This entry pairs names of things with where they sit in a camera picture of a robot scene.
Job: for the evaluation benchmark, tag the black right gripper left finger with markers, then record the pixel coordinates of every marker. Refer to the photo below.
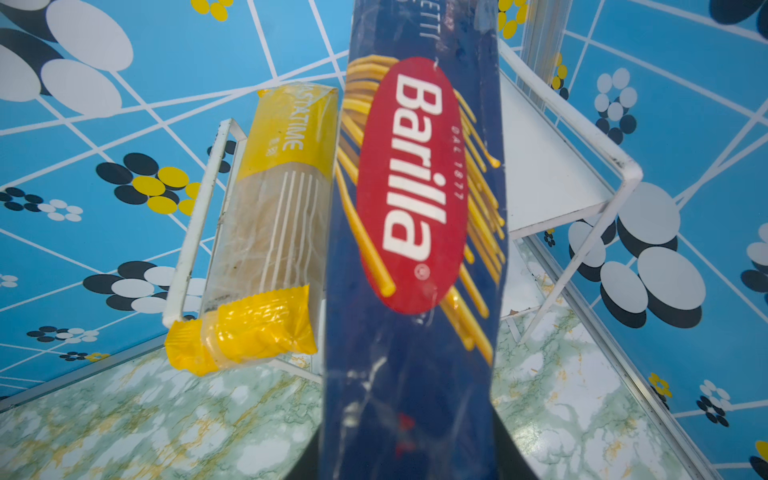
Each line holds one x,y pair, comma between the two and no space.
307,465

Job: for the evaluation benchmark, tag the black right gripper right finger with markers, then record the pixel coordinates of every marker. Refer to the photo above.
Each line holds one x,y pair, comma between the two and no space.
510,462

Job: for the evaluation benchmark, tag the blue Barilla spaghetti bag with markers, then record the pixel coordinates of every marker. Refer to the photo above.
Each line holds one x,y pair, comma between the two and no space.
417,255

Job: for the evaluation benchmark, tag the yellow spaghetti bag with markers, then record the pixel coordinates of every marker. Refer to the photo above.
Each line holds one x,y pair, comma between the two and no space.
263,297

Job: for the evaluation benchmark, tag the white two-tier shelf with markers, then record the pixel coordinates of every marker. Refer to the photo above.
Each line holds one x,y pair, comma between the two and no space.
552,184

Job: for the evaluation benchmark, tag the right aluminium corner post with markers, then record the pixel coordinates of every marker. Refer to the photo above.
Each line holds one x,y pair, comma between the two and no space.
543,36

